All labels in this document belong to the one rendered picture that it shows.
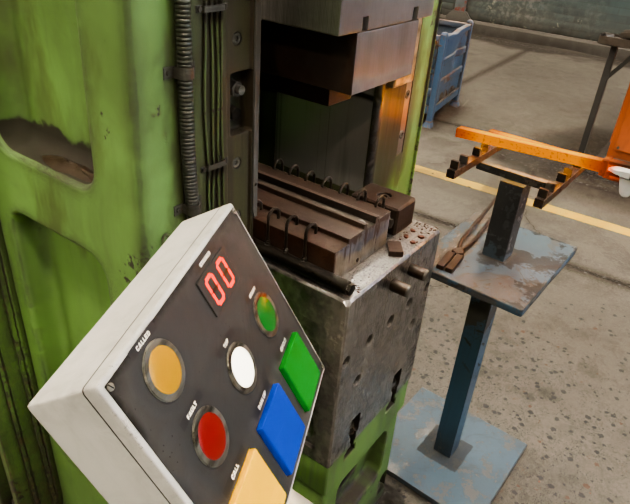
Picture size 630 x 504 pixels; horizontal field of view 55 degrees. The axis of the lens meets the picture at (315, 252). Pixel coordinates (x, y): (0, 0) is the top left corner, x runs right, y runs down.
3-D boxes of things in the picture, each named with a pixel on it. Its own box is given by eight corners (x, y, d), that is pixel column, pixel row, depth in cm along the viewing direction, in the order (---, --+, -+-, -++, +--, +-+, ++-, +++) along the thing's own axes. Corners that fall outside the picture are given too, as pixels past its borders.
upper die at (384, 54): (411, 74, 109) (419, 19, 104) (351, 96, 94) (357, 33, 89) (238, 33, 129) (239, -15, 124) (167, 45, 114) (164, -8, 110)
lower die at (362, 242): (385, 243, 127) (391, 207, 123) (332, 282, 113) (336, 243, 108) (238, 184, 147) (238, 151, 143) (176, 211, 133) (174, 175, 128)
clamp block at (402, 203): (412, 223, 136) (417, 197, 132) (394, 237, 129) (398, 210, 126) (367, 206, 141) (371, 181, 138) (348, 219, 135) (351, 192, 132)
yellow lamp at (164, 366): (196, 381, 56) (194, 345, 54) (157, 410, 53) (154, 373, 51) (173, 366, 58) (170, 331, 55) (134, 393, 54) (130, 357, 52)
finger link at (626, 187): (598, 192, 131) (644, 204, 127) (607, 166, 128) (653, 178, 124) (602, 188, 133) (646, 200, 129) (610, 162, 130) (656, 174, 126)
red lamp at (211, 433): (239, 445, 59) (239, 413, 57) (206, 475, 56) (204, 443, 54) (216, 429, 61) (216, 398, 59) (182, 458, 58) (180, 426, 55)
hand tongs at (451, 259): (503, 188, 194) (504, 185, 193) (516, 192, 192) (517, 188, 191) (435, 268, 149) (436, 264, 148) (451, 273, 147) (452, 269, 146)
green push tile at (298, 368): (321, 372, 82) (297, 330, 79) (311, 411, 76) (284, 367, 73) (310, 375, 83) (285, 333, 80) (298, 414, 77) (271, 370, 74)
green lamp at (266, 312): (286, 324, 76) (288, 296, 74) (263, 342, 73) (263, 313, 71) (267, 314, 78) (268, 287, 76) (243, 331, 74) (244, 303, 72)
